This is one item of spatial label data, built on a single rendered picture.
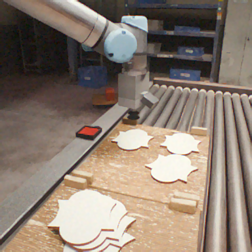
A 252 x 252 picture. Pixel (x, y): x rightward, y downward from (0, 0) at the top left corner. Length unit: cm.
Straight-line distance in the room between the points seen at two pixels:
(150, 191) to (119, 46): 35
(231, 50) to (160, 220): 469
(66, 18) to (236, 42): 468
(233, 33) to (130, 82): 442
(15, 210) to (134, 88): 46
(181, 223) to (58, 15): 50
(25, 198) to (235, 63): 479
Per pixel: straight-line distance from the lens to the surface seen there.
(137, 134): 87
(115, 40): 54
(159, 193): 63
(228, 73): 517
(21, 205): 66
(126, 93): 75
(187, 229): 55
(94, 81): 490
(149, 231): 53
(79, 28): 54
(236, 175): 77
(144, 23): 73
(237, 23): 507
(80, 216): 52
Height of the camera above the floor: 133
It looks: 24 degrees down
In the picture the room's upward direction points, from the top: straight up
